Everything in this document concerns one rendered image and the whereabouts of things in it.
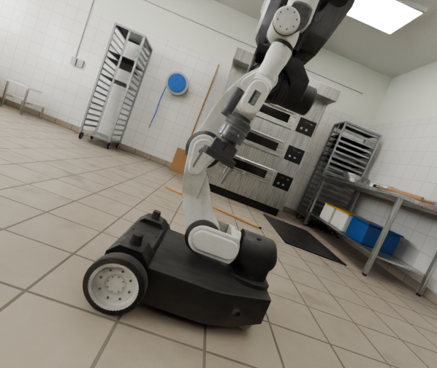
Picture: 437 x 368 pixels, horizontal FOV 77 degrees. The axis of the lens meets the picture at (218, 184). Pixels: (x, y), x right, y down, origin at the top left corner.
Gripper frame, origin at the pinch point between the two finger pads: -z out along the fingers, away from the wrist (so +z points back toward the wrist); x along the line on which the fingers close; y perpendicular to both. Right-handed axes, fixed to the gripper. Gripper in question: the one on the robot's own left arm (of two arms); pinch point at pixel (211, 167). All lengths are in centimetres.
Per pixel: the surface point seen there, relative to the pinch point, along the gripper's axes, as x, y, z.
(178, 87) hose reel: 95, -410, 58
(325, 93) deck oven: -101, -297, 147
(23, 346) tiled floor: 19, 28, -60
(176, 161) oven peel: 33, -393, -53
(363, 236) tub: -203, -203, 7
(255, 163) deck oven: -72, -312, 15
